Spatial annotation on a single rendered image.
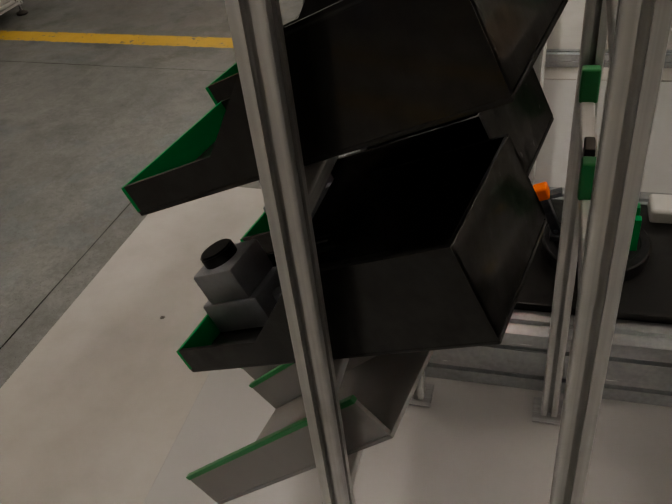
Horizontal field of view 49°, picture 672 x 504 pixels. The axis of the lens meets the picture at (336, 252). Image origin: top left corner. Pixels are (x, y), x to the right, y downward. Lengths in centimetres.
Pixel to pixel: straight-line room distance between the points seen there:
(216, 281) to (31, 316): 216
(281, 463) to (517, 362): 42
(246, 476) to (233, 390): 36
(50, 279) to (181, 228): 154
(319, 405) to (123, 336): 70
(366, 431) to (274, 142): 26
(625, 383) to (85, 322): 80
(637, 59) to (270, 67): 16
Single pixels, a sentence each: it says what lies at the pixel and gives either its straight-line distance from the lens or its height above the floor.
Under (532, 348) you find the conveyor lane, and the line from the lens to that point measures 98.
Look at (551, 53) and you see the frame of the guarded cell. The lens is 182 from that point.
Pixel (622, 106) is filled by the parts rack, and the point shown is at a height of 147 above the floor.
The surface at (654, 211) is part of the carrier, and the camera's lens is 113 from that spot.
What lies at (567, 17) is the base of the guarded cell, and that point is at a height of 86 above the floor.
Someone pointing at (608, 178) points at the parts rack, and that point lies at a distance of 36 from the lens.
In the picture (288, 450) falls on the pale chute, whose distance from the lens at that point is 64.
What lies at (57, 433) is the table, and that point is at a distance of 110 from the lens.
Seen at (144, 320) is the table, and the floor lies 86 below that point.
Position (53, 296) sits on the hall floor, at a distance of 279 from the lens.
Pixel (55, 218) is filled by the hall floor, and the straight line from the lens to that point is 320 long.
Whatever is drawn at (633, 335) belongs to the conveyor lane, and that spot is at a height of 95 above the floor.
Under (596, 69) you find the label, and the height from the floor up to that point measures 134.
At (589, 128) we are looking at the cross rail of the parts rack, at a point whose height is 131.
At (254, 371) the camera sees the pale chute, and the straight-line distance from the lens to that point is 85.
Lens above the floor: 163
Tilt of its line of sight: 38 degrees down
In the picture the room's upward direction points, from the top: 7 degrees counter-clockwise
